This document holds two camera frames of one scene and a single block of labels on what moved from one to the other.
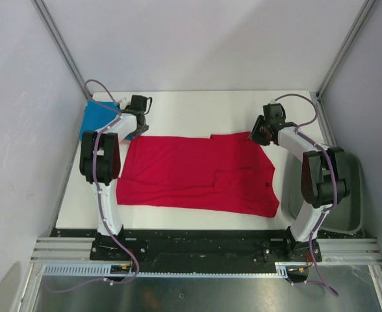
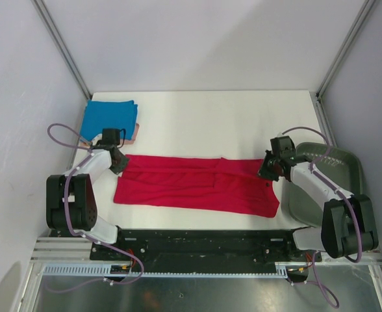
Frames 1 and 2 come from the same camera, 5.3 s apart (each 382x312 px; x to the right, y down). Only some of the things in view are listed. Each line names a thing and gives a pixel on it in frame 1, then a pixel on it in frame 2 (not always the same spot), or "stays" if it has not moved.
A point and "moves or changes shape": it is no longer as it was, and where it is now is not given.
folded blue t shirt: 99,115 stays
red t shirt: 226,173 moves or changes shape
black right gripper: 254,135 -> 263,171
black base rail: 201,248 stays
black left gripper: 141,130 -> 123,163
